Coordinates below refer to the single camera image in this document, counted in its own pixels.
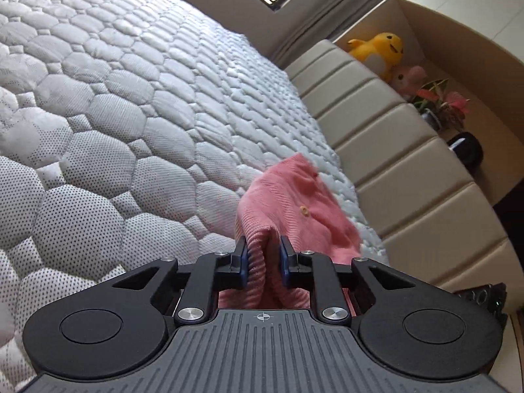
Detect grey curtain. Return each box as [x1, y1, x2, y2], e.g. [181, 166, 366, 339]
[270, 0, 396, 70]

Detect black round object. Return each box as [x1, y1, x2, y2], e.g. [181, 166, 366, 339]
[446, 132, 484, 168]

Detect beige padded headboard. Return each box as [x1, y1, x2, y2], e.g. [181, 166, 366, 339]
[284, 39, 518, 295]

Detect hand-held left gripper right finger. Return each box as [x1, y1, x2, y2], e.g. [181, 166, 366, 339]
[279, 235, 415, 325]

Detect potted plant with pink flowers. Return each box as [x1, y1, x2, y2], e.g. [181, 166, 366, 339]
[411, 79, 471, 132]

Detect grey quilted mattress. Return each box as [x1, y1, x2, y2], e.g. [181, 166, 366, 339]
[0, 0, 389, 391]

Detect pink plush toy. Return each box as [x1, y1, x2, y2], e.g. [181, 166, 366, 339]
[389, 65, 428, 100]

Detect pink ribbed knit sweater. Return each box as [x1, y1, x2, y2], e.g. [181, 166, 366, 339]
[217, 152, 363, 309]

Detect yellow plush toy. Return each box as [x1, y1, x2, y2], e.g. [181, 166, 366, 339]
[347, 32, 404, 83]

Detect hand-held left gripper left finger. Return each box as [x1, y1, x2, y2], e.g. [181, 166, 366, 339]
[110, 235, 250, 325]

